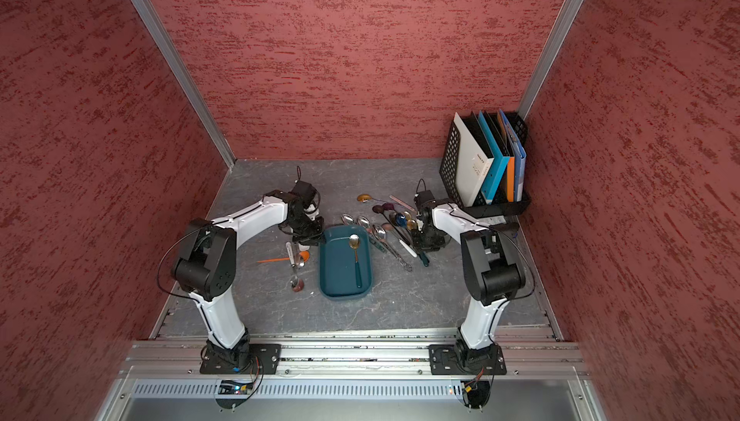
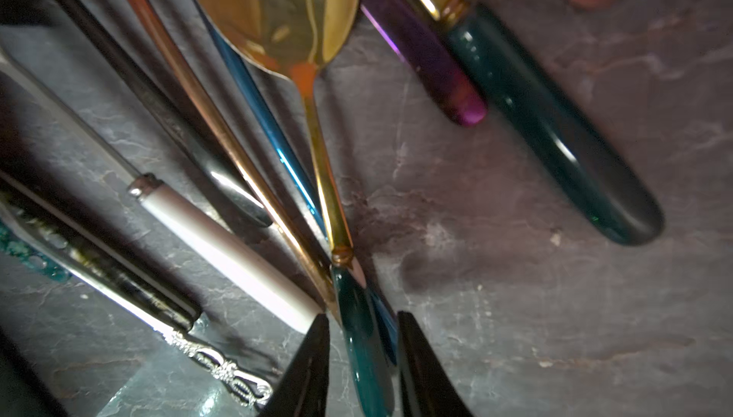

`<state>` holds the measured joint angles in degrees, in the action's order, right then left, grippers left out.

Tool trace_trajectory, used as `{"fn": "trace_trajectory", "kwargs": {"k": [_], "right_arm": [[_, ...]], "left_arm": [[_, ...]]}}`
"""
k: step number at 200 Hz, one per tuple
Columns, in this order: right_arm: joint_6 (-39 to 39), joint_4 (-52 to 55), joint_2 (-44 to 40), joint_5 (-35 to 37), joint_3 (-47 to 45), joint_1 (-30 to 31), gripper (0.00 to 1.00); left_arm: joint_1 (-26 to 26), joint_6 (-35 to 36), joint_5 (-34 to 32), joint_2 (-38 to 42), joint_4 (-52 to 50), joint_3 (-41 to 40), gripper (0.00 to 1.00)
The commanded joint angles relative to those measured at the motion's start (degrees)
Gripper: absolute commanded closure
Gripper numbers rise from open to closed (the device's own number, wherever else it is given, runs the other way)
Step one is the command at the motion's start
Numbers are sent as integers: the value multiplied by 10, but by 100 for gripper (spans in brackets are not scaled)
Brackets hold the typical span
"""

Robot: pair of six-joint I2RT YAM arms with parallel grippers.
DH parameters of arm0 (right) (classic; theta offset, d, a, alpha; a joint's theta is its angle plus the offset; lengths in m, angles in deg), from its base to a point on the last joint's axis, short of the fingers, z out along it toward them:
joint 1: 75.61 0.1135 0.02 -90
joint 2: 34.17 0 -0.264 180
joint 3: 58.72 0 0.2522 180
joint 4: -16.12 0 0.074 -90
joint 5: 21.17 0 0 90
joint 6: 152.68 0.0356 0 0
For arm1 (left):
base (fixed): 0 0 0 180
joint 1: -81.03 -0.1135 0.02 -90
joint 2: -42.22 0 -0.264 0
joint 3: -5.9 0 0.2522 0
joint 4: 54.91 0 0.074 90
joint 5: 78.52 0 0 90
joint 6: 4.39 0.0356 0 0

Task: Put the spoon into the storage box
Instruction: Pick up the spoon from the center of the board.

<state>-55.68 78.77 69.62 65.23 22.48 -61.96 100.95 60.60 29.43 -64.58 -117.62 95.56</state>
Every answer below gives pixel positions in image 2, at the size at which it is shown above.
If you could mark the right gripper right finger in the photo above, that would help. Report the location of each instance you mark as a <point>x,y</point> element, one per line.
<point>425,388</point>

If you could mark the ornate silver spoon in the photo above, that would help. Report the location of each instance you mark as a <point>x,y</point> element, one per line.
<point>53,244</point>

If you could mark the purple iridescent spoon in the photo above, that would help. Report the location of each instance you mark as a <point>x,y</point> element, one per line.
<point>410,37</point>

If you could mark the blue iridescent spoon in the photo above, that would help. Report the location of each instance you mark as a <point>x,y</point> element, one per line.
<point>272,130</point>

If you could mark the black handled spoon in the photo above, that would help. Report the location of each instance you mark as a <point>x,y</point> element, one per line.
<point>197,143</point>

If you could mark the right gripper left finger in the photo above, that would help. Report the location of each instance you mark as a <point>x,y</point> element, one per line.
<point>303,390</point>

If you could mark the gold spoon teal handle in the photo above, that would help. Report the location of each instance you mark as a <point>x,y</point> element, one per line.
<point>296,39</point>

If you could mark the white handled spoon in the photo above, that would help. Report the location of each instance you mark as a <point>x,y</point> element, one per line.
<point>221,249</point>

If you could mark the rose gold spoon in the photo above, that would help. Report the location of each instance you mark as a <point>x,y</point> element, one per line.
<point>301,247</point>

